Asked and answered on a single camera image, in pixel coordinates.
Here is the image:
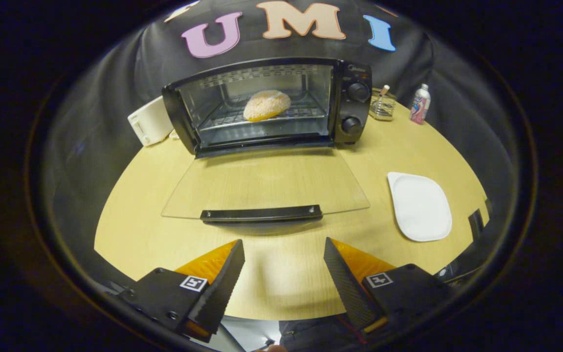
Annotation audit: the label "white pop-up toaster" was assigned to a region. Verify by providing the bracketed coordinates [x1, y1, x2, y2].
[128, 96, 174, 147]

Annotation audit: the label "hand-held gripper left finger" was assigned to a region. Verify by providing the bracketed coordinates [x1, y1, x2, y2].
[115, 239, 246, 343]

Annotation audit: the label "white plate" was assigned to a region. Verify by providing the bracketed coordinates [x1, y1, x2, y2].
[387, 172, 453, 242]

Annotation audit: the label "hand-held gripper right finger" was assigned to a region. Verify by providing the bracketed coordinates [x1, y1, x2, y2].
[324, 237, 451, 333]

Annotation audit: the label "round sugared bread bun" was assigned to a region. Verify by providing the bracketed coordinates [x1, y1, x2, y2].
[243, 89, 292, 122]

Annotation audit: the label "wire mesh basket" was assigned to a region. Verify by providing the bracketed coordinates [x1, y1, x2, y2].
[368, 88, 397, 122]

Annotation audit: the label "person's dark trousers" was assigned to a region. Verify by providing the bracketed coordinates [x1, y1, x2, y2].
[278, 313, 360, 352]

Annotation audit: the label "white pink drink bottle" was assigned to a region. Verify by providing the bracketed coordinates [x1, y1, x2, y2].
[409, 84, 432, 125]

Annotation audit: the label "black backdrop cloth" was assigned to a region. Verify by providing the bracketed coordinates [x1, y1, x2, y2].
[42, 0, 517, 289]

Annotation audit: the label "black toaster oven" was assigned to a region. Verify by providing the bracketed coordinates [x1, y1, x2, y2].
[161, 57, 373, 225]

